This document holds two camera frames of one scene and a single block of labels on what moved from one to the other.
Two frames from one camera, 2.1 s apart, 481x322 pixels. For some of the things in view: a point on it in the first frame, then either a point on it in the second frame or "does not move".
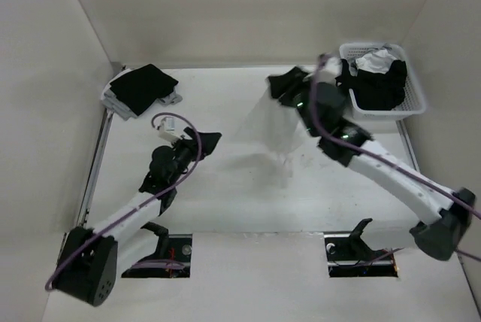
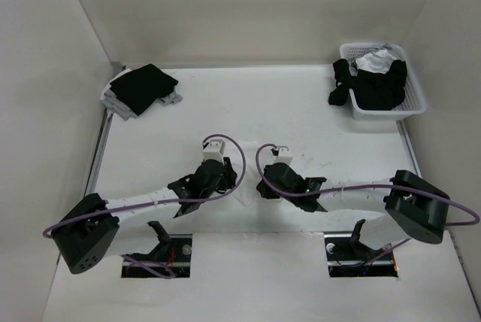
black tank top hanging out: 346,80 does not move
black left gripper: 189,144 -> 228,177
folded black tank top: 137,89 does not move
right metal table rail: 407,143 does not move
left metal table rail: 85,203 does not move
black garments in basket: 377,91 does not move
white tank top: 273,127 -> 257,154
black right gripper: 288,83 -> 265,191
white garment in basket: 376,62 does not move
